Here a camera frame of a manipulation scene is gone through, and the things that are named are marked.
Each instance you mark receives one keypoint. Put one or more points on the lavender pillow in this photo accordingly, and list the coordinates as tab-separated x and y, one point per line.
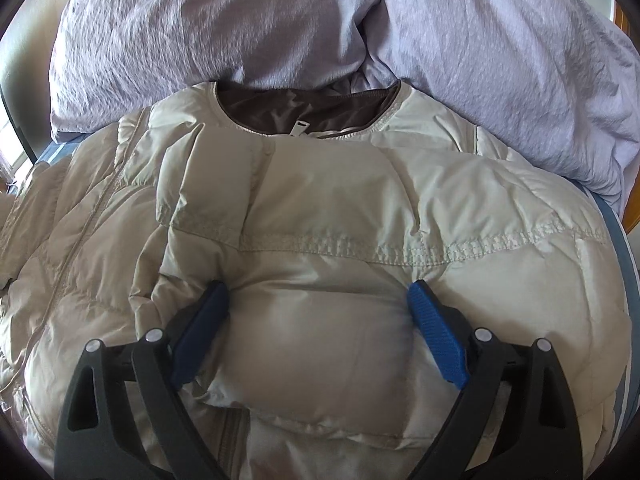
553	79
111	57

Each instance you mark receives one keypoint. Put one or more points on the blue striped bed sheet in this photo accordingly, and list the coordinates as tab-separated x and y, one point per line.
318	242

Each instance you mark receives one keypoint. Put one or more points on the right lavender pillow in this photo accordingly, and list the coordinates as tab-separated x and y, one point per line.
553	79

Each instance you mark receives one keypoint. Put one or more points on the left lavender pillow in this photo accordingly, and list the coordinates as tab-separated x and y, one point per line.
111	57

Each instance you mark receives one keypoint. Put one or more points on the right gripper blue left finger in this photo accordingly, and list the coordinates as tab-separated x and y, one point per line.
97	435

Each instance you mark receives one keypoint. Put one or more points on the beige puffer jacket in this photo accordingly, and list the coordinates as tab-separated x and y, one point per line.
248	448

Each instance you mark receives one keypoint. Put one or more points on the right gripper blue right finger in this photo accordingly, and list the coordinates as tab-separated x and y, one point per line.
514	417

